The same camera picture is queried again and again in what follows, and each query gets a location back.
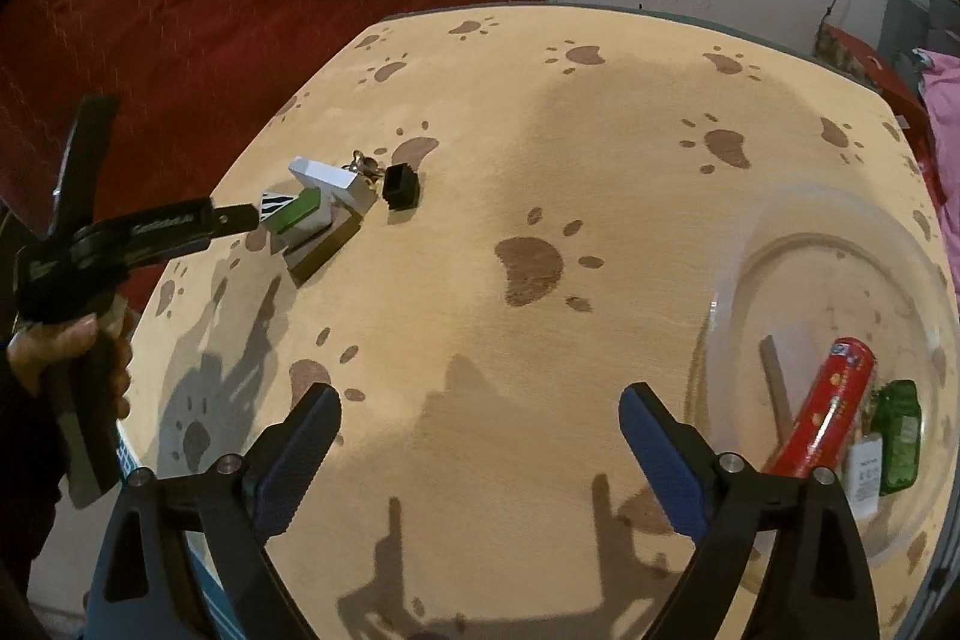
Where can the metal keys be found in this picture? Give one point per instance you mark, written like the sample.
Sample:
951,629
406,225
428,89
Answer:
361,164

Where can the white rectangular box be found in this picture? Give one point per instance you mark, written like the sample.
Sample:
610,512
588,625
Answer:
326,174

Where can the grey cabinet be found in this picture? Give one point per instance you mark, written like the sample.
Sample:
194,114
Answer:
911,21

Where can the person's left forearm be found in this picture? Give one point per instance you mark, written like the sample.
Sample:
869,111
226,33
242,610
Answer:
22,482

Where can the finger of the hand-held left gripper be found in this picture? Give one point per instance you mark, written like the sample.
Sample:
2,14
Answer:
236,218
88,160

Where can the green packet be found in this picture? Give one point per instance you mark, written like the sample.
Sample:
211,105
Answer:
900,437

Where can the zebra striped small box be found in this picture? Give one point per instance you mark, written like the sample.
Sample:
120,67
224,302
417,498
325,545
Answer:
274,206

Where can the black small cube box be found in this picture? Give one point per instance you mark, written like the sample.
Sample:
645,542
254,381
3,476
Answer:
400,186

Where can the olive flat box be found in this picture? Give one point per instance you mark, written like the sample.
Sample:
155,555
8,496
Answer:
326,254

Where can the person's left hand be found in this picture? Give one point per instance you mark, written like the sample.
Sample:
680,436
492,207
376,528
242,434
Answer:
52,347

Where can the red cylindrical can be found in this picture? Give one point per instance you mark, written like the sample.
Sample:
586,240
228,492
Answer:
825,411

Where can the red patterned box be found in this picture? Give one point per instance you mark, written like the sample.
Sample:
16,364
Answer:
862,59

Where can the pink cloth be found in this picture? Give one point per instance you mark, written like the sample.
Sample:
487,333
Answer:
941,115

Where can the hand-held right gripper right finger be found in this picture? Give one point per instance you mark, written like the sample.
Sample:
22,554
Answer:
664,460

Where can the clear plastic bowl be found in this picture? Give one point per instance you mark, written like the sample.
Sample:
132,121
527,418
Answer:
817,280

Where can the green small box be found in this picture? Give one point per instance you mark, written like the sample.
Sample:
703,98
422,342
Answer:
300,212

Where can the paw print table mat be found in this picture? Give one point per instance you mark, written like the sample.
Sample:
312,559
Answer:
525,175

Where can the white label tag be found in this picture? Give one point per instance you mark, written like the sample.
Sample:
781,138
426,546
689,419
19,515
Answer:
865,479

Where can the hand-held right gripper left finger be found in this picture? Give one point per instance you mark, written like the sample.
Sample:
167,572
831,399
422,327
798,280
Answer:
296,452

